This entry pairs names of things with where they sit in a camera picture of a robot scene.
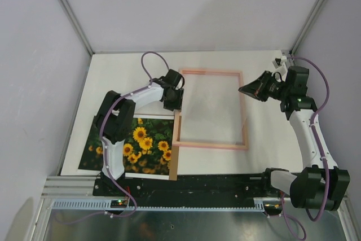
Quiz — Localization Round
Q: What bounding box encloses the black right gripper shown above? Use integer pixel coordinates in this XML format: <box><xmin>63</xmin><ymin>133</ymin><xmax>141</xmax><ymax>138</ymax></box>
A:
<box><xmin>239</xmin><ymin>71</ymin><xmax>290</xmax><ymax>102</ymax></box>

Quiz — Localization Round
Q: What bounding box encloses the pink wooden picture frame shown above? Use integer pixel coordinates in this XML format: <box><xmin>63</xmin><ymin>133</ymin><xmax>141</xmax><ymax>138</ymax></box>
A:
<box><xmin>172</xmin><ymin>68</ymin><xmax>249</xmax><ymax>150</ymax></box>

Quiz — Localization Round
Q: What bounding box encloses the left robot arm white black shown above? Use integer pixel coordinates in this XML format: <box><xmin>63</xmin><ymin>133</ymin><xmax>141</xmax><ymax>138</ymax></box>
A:
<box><xmin>93</xmin><ymin>69</ymin><xmax>185</xmax><ymax>196</ymax></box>

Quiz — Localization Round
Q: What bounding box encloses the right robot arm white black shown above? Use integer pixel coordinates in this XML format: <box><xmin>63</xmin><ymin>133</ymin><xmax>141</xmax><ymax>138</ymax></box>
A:
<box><xmin>239</xmin><ymin>66</ymin><xmax>350</xmax><ymax>211</ymax></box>

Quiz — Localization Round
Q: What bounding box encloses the sunflower photo print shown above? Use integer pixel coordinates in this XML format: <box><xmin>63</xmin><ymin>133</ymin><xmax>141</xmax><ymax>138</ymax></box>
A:
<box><xmin>77</xmin><ymin>115</ymin><xmax>174</xmax><ymax>180</ymax></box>

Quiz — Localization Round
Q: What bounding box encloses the brown cardboard backing board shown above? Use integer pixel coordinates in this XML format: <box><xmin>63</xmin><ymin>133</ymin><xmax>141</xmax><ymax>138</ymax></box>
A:
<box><xmin>169</xmin><ymin>111</ymin><xmax>181</xmax><ymax>181</ymax></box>

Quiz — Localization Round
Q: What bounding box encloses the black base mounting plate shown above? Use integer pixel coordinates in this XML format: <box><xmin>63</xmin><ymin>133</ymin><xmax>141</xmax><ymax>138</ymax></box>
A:
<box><xmin>92</xmin><ymin>172</ymin><xmax>294</xmax><ymax>208</ymax></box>

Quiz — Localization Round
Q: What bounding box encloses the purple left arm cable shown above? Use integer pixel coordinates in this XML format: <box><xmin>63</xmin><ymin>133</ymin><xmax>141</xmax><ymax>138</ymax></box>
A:
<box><xmin>98</xmin><ymin>51</ymin><xmax>170</xmax><ymax>221</ymax></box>

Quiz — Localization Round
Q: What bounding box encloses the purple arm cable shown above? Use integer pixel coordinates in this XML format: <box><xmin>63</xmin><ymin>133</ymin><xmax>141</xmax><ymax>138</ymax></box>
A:
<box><xmin>278</xmin><ymin>56</ymin><xmax>331</xmax><ymax>239</ymax></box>
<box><xmin>98</xmin><ymin>51</ymin><xmax>170</xmax><ymax>221</ymax></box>

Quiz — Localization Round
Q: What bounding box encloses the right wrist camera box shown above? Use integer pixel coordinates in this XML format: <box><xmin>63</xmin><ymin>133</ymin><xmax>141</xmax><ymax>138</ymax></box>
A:
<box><xmin>272</xmin><ymin>56</ymin><xmax>287</xmax><ymax>76</ymax></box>

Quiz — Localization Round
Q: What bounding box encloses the grey slotted cable duct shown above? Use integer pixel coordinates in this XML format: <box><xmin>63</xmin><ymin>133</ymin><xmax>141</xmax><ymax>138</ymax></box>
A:
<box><xmin>51</xmin><ymin>198</ymin><xmax>281</xmax><ymax>212</ymax></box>

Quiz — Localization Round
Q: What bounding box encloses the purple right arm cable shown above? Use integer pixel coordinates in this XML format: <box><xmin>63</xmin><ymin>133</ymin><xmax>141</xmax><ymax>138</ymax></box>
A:
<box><xmin>278</xmin><ymin>56</ymin><xmax>331</xmax><ymax>239</ymax></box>

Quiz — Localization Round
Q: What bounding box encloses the right aluminium corner post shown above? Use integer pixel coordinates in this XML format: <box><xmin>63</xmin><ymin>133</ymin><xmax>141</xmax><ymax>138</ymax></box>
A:
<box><xmin>289</xmin><ymin>0</ymin><xmax>328</xmax><ymax>55</ymax></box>

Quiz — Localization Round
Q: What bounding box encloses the aluminium corner post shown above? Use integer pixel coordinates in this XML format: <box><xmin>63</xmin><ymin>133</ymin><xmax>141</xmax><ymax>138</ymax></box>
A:
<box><xmin>58</xmin><ymin>0</ymin><xmax>94</xmax><ymax>56</ymax></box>
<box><xmin>289</xmin><ymin>0</ymin><xmax>328</xmax><ymax>55</ymax></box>

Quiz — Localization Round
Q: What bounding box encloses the left aluminium corner post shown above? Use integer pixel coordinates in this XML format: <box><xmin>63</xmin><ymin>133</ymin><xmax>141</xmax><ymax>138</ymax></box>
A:
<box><xmin>58</xmin><ymin>0</ymin><xmax>94</xmax><ymax>56</ymax></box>

